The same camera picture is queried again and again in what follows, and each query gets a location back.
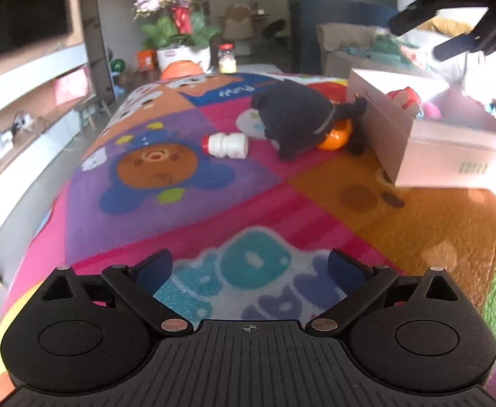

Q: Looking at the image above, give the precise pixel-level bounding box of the orange ball toy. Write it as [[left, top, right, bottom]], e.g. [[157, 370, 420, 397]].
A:
[[316, 118, 354, 152]]

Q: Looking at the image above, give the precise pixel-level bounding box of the black plush toy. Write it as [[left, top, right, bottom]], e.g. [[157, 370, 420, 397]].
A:
[[250, 80, 368, 162]]

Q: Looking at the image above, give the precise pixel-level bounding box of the small wooden stool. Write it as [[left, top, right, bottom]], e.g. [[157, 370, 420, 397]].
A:
[[76, 99, 110, 130]]

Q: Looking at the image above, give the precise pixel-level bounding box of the pink bag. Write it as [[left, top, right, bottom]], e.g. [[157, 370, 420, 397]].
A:
[[55, 70, 92, 106]]

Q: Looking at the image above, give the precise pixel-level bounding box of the orange box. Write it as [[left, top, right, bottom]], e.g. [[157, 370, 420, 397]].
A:
[[137, 50, 158, 71]]

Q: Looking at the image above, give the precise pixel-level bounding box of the green cloth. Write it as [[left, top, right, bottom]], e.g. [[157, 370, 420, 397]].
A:
[[373, 34, 406, 61]]

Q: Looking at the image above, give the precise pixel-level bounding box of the clear jar with red lid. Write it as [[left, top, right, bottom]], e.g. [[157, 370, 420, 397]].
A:
[[217, 43, 237, 74]]

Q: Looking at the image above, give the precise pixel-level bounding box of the white bottle with red cap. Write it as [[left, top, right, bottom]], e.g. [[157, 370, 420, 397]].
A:
[[201, 132, 249, 160]]

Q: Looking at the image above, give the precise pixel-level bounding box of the potted pink orchid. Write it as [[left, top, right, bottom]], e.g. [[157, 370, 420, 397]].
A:
[[133, 0, 222, 73]]

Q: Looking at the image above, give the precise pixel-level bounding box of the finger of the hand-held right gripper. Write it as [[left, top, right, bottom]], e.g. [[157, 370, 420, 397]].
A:
[[433, 12, 496, 63], [389, 3, 441, 35]]

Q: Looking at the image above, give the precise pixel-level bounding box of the pink toy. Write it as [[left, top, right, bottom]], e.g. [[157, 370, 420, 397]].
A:
[[420, 102, 444, 120]]

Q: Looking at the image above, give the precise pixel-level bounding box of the beige dining chair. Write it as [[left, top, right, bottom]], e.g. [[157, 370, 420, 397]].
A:
[[223, 3, 255, 44]]

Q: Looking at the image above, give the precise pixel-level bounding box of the beige sofa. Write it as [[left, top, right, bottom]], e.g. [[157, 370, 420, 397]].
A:
[[316, 21, 469, 81]]

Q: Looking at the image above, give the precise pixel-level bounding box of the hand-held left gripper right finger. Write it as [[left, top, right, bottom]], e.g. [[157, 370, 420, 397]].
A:
[[306, 249, 458, 336]]

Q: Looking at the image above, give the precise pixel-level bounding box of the white cardboard box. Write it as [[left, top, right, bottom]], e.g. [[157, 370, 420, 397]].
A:
[[346, 68, 496, 189]]

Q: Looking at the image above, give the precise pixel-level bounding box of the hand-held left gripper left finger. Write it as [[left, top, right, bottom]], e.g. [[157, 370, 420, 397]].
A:
[[42, 249, 191, 336]]

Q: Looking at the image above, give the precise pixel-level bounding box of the black chair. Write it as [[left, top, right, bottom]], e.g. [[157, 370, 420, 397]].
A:
[[263, 19, 287, 40]]

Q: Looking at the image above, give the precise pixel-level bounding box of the red toy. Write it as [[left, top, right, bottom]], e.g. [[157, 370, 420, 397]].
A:
[[386, 87, 422, 116]]

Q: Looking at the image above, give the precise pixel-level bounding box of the white wooden television cabinet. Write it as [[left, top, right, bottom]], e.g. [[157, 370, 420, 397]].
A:
[[0, 42, 98, 204]]

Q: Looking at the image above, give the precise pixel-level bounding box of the orange pumpkin bucket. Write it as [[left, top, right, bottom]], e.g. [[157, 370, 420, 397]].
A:
[[161, 60, 204, 80]]

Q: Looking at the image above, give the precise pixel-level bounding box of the yellow cushion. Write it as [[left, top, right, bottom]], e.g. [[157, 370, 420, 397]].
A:
[[418, 16, 474, 35]]

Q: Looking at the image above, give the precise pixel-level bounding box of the colourful printed play mat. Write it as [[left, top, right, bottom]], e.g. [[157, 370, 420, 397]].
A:
[[0, 71, 496, 407]]

